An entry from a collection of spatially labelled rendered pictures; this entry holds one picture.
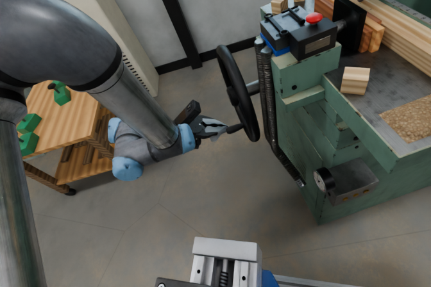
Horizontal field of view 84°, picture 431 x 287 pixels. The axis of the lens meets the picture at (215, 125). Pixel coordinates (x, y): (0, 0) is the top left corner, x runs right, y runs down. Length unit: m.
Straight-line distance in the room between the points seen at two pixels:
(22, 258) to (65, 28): 0.26
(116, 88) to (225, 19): 1.75
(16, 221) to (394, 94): 0.61
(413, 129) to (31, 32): 0.55
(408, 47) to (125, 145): 0.67
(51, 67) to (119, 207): 1.42
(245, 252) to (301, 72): 0.39
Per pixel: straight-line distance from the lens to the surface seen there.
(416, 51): 0.62
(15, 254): 0.36
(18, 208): 0.36
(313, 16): 0.54
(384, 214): 1.42
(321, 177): 0.67
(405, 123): 0.51
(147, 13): 2.07
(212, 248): 0.56
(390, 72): 0.61
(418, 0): 0.88
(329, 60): 0.58
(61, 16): 0.35
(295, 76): 0.55
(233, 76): 0.56
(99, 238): 1.72
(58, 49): 0.34
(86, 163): 1.77
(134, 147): 0.65
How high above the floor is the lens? 1.30
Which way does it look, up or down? 50 degrees down
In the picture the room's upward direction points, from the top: 24 degrees counter-clockwise
